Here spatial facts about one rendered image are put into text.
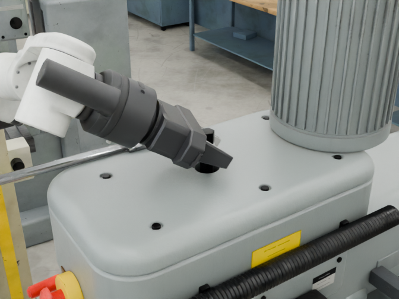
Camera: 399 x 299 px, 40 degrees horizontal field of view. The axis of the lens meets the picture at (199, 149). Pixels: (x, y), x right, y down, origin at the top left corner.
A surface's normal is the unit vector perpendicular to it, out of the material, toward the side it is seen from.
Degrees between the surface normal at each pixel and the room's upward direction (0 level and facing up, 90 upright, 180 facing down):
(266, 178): 0
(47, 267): 0
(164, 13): 90
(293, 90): 90
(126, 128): 97
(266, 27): 90
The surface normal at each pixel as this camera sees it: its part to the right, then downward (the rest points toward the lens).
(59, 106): 0.45, 0.09
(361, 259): 0.55, 0.40
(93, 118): -0.53, 0.27
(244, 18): -0.83, 0.26
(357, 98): 0.14, 0.47
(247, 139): 0.00, -0.88
